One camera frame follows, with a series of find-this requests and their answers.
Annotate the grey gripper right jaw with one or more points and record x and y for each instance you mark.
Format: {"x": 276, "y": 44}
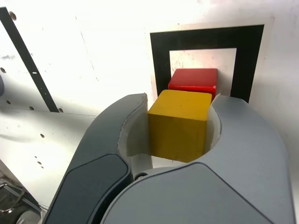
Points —
{"x": 233, "y": 177}

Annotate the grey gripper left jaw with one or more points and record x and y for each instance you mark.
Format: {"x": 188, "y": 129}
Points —
{"x": 100, "y": 144}

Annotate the yellow cube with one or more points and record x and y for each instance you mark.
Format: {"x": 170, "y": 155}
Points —
{"x": 177, "y": 126}

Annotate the red cube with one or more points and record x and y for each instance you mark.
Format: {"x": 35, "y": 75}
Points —
{"x": 194, "y": 79}

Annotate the black tape square outline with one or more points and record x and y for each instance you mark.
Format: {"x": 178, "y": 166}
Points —
{"x": 158, "y": 58}

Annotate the black tape strip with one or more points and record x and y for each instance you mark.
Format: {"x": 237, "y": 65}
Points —
{"x": 28, "y": 60}

